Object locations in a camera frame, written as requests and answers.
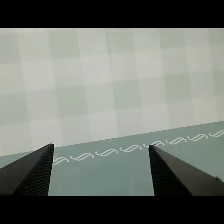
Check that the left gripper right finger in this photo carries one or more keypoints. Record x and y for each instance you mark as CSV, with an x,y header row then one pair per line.
x,y
180,178

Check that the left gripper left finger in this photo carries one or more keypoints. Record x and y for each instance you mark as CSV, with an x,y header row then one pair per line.
x,y
29,176

